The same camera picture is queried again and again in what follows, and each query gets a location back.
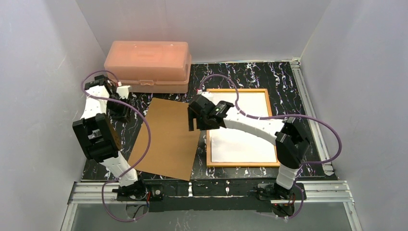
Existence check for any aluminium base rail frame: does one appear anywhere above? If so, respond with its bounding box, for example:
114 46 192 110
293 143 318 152
62 60 361 231

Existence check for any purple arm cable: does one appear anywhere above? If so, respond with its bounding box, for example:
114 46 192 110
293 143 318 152
197 74 343 220
81 70 152 222

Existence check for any sky and building photo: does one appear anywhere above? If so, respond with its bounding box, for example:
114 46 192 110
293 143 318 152
208 92 277 163

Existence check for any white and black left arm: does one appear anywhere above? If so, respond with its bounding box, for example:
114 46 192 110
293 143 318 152
72 75 147 200

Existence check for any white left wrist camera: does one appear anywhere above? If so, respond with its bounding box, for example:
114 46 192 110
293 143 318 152
116 81 132 100

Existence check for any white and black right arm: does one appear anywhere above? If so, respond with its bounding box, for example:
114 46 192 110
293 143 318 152
187 92 310 200

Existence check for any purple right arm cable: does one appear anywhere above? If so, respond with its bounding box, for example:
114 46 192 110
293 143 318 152
197 74 343 220

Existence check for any yellow wooden picture frame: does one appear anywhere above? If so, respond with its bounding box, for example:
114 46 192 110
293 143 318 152
205 89 281 168

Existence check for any brown frame backing board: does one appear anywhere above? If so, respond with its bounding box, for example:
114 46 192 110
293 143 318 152
128 98 200 180

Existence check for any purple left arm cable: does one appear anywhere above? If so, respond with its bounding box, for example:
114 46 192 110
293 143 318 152
81 70 152 222

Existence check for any pink plastic storage box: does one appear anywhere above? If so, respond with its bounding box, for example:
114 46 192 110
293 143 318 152
104 41 191 93

